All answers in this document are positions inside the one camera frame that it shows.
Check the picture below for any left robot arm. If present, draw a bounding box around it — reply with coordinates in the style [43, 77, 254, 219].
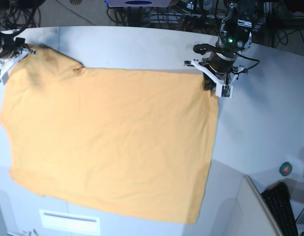
[0, 0, 258, 98]

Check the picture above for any yellow t-shirt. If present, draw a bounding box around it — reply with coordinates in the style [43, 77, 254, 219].
[0, 48, 219, 224]

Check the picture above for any white label plate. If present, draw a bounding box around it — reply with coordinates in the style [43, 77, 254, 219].
[39, 209, 101, 236]

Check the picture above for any black keyboard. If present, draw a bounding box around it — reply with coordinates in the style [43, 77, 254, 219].
[261, 182, 298, 236]

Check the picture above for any green tape roll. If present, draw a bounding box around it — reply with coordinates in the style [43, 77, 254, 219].
[279, 162, 292, 177]

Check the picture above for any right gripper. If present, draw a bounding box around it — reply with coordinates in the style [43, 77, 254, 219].
[0, 37, 37, 85]

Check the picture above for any blue box at top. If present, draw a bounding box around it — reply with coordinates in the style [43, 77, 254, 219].
[104, 0, 178, 7]

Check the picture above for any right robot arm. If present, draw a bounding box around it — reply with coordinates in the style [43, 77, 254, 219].
[0, 0, 44, 59]

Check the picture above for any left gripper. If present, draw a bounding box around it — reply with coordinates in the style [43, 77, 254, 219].
[184, 36, 252, 98]

